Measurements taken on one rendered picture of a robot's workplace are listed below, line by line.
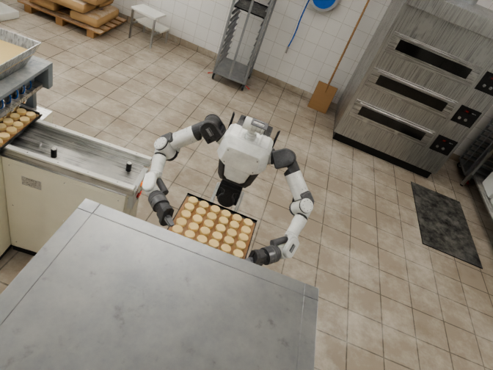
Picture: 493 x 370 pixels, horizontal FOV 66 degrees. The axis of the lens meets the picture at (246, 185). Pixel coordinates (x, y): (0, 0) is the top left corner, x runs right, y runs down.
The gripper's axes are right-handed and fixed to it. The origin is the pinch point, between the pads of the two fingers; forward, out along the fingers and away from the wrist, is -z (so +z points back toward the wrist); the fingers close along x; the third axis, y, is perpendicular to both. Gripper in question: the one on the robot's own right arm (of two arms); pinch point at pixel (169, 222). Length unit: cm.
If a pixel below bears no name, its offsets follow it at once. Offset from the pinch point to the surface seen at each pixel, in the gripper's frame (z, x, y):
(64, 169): 60, -12, -33
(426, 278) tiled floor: -55, -98, 267
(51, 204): 63, -41, -39
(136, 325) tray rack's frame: -82, 81, -58
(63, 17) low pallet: 453, -89, 55
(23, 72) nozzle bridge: 109, 17, -44
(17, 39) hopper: 124, 29, -44
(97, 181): 48, -13, -19
